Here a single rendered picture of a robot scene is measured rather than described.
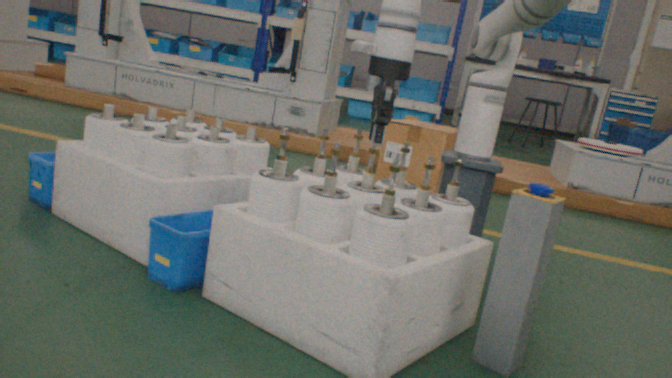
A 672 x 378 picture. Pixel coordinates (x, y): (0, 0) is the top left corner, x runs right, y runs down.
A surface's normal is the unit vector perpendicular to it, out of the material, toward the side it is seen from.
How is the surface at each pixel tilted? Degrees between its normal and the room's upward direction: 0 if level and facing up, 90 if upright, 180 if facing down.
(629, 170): 90
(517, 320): 90
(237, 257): 90
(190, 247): 92
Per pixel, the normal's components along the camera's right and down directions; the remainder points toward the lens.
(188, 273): 0.79, 0.29
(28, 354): 0.18, -0.96
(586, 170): -0.19, 0.18
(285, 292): -0.59, 0.07
